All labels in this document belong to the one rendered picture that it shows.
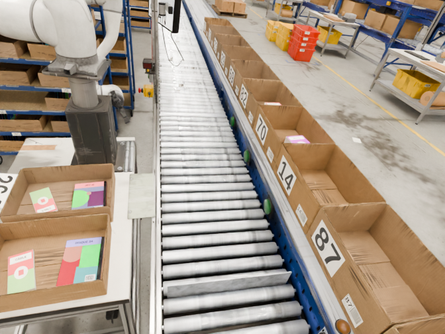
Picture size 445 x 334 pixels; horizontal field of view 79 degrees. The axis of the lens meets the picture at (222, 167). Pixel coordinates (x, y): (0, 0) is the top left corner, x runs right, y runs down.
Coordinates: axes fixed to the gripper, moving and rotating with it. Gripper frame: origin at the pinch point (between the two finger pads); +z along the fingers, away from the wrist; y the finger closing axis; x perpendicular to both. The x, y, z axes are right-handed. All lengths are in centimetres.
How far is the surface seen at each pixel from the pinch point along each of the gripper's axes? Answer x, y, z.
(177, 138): 23.0, -29.1, 3.2
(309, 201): 48, -23, 97
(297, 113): 92, -29, 35
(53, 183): -43, -9, 27
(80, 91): -11.7, 23.5, 21.3
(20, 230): -52, -5, 56
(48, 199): -45, -9, 38
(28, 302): -51, -12, 85
